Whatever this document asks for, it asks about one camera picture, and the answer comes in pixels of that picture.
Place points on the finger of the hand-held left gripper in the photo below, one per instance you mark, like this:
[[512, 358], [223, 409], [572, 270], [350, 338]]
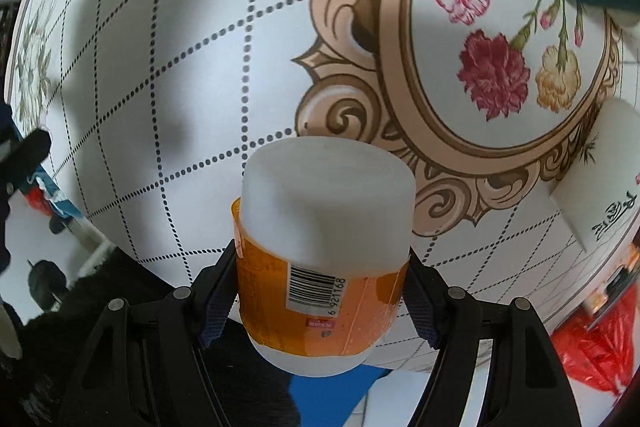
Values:
[[32, 150]]

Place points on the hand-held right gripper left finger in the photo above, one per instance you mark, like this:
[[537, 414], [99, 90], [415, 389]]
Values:
[[214, 313]]

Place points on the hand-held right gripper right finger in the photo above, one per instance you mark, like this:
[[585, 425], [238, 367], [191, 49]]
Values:
[[424, 313]]

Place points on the white cup with orange label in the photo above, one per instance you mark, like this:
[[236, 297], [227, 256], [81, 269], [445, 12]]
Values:
[[325, 227]]

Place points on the white cup with calligraphy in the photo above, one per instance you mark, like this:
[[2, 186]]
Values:
[[600, 177]]

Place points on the red and blue packet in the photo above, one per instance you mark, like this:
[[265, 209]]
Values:
[[50, 199]]

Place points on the black round stool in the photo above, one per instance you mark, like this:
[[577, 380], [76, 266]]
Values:
[[46, 282]]

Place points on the red plastic bag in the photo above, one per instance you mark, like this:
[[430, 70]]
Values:
[[590, 347]]

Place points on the black furry cloth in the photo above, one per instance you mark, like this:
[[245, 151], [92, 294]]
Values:
[[45, 357]]

